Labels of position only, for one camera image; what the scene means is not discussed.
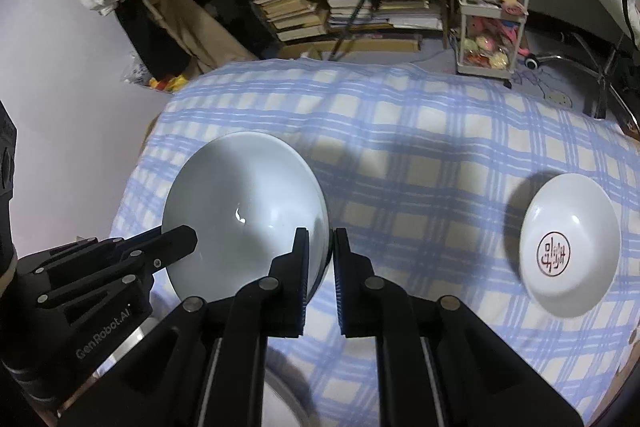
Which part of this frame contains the large white cherry plate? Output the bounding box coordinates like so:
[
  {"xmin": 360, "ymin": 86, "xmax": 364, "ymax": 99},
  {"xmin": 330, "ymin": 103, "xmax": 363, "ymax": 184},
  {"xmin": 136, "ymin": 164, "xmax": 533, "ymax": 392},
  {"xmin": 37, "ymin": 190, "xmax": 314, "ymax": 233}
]
[{"xmin": 262, "ymin": 369, "xmax": 311, "ymax": 427}]

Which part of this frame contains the yellow red snack bag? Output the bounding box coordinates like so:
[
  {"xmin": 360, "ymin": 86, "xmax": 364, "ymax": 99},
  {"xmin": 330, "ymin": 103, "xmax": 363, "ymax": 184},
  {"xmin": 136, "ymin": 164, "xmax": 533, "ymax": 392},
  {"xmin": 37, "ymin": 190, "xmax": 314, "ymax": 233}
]
[{"xmin": 149, "ymin": 75, "xmax": 189, "ymax": 93}]

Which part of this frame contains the brown cardboard sheet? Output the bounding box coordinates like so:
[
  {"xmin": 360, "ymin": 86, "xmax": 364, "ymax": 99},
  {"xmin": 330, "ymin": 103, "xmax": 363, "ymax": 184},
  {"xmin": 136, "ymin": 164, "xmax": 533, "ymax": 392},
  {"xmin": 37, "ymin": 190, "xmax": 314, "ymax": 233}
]
[{"xmin": 142, "ymin": 0, "xmax": 257, "ymax": 74}]

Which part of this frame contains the blue checked tablecloth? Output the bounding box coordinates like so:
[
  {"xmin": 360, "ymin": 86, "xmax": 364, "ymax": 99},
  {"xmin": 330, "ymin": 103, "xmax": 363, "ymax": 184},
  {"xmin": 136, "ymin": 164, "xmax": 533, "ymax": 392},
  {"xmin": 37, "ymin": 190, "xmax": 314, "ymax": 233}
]
[{"xmin": 112, "ymin": 60, "xmax": 639, "ymax": 419}]

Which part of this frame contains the large red patterned bowl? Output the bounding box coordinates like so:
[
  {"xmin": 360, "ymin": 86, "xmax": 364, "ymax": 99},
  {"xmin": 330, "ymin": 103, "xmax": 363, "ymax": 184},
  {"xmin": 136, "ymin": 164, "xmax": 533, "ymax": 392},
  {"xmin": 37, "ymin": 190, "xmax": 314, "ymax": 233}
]
[{"xmin": 518, "ymin": 173, "xmax": 622, "ymax": 320}]

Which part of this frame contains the office chair base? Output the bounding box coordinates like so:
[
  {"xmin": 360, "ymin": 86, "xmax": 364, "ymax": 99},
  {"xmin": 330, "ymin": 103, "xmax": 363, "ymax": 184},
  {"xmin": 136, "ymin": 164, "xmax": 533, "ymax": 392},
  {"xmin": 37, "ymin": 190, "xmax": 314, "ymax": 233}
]
[{"xmin": 524, "ymin": 32, "xmax": 639, "ymax": 140}]

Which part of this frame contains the plain white bowl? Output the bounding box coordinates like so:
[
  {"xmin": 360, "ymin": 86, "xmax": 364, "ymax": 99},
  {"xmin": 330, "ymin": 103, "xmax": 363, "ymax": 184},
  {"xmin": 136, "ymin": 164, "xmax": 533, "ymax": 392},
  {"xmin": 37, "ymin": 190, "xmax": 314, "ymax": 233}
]
[{"xmin": 162, "ymin": 131, "xmax": 330, "ymax": 301}]

